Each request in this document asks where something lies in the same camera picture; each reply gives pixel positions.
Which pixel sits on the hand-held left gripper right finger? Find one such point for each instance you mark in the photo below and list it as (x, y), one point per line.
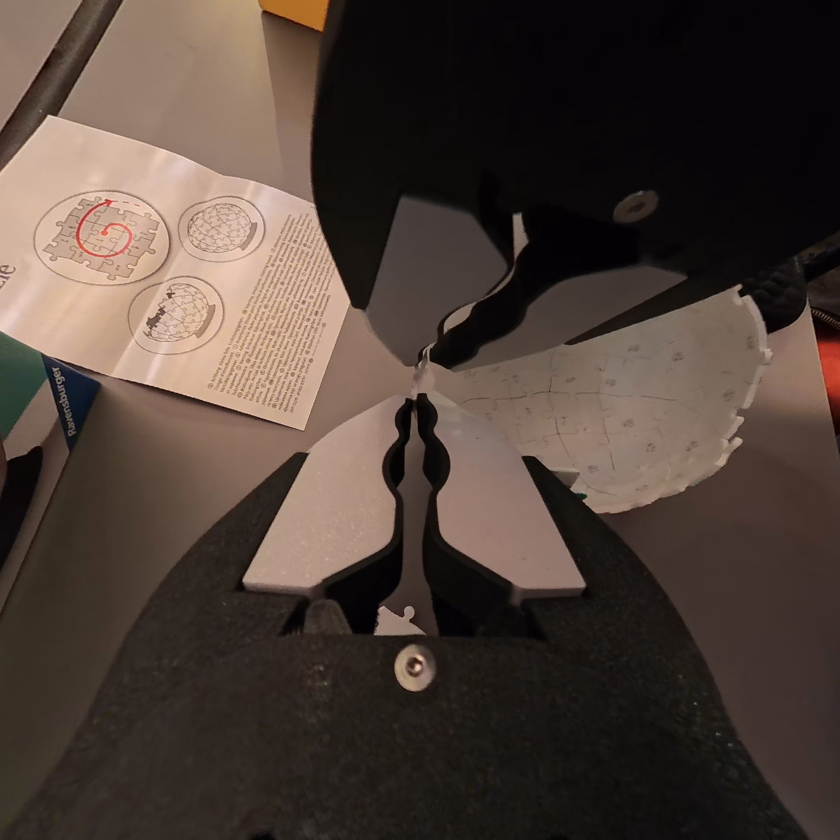
(505, 525)

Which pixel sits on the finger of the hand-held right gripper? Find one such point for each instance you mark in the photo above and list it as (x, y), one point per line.
(577, 308)
(426, 262)

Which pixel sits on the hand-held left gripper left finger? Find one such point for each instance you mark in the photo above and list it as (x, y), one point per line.
(328, 518)

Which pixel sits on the half-built puzzle ball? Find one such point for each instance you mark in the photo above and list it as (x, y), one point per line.
(623, 426)

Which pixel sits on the joined white puzzle pieces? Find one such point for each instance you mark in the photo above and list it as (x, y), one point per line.
(400, 623)

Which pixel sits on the puzzle ball box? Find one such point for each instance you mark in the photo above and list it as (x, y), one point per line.
(65, 407)

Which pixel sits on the folded instruction sheet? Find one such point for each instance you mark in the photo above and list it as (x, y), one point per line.
(197, 197)

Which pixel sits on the yellow plastic bin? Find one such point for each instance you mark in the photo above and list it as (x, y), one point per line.
(295, 13)

